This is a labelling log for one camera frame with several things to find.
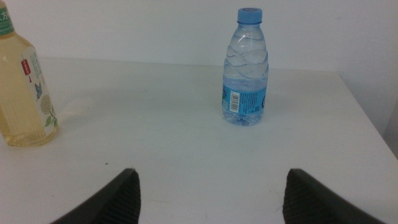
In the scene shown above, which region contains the small blue-capped water bottle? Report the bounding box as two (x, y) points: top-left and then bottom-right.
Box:
(221, 7), (269, 127)

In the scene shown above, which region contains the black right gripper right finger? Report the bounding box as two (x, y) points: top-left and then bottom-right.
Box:
(282, 168), (387, 224)

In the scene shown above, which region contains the yellow tea bottle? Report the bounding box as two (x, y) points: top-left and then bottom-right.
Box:
(0, 0), (60, 148)

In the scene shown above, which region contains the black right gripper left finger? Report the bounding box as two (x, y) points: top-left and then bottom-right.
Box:
(50, 167), (142, 224)

